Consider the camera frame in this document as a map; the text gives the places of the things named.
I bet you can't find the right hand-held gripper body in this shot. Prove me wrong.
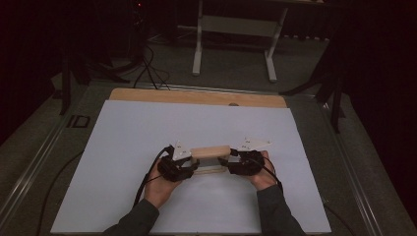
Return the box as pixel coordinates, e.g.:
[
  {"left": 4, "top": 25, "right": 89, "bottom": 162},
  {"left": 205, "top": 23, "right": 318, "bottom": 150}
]
[{"left": 227, "top": 137, "right": 272, "bottom": 176}]

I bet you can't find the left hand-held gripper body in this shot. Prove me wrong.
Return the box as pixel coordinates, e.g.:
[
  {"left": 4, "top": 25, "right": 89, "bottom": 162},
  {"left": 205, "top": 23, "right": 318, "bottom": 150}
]
[{"left": 156, "top": 141, "right": 195, "bottom": 182}]

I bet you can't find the wooden picture frame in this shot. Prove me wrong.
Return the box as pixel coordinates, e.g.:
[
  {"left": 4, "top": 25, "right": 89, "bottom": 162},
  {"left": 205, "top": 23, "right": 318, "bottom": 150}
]
[{"left": 190, "top": 145, "right": 232, "bottom": 175}]

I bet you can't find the person's right hand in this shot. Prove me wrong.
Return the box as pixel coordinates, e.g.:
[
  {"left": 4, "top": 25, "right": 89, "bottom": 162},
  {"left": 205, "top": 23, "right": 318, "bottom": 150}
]
[{"left": 245, "top": 150, "right": 279, "bottom": 192}]

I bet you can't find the person's left hand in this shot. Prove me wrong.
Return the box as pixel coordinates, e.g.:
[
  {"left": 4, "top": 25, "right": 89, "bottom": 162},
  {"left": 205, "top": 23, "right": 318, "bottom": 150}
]
[{"left": 144, "top": 171, "right": 183, "bottom": 209}]

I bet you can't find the white table mat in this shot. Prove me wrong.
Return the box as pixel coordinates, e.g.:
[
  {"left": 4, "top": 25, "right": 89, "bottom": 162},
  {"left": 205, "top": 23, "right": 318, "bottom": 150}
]
[{"left": 50, "top": 99, "right": 332, "bottom": 235}]

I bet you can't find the wooden table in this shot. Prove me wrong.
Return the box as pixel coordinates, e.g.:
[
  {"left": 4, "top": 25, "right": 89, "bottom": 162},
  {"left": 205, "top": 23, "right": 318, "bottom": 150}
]
[{"left": 108, "top": 88, "right": 288, "bottom": 109}]

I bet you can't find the black metal stand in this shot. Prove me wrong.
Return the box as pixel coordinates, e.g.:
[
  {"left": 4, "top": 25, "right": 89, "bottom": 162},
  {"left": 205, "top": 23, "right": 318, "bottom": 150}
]
[
  {"left": 279, "top": 32, "right": 347, "bottom": 134},
  {"left": 58, "top": 48, "right": 132, "bottom": 116}
]

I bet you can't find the dark equipment with red light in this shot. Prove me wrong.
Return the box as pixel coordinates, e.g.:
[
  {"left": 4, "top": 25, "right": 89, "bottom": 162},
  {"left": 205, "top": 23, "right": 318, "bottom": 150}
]
[{"left": 127, "top": 0, "right": 149, "bottom": 67}]

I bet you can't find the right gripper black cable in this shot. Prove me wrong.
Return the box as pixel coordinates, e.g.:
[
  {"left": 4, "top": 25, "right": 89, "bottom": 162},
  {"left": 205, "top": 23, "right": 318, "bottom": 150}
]
[{"left": 252, "top": 156, "right": 285, "bottom": 195}]

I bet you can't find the metal floor rail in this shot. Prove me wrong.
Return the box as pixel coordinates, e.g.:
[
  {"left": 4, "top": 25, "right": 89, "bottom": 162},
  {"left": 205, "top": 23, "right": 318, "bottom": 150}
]
[
  {"left": 0, "top": 94, "right": 72, "bottom": 224},
  {"left": 319, "top": 101, "right": 385, "bottom": 236},
  {"left": 156, "top": 83, "right": 316, "bottom": 98}
]

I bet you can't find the black floor cable bundle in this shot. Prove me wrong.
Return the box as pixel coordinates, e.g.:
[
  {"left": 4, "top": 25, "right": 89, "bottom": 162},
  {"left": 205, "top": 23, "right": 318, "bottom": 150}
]
[{"left": 132, "top": 43, "right": 171, "bottom": 91}]

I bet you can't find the black rectangular floor bracket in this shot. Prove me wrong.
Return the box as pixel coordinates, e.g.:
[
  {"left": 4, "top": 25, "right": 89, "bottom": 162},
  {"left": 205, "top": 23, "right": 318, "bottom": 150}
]
[{"left": 66, "top": 114, "right": 91, "bottom": 129}]

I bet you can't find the long black floor cable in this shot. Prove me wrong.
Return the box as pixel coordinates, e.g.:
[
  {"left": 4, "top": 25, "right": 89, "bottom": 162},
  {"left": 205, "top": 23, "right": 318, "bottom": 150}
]
[
  {"left": 34, "top": 149, "right": 85, "bottom": 236},
  {"left": 323, "top": 203, "right": 357, "bottom": 236}
]

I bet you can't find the white metal desk frame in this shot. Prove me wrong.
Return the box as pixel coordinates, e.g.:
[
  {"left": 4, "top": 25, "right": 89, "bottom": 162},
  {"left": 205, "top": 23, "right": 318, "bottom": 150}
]
[{"left": 191, "top": 0, "right": 289, "bottom": 84}]

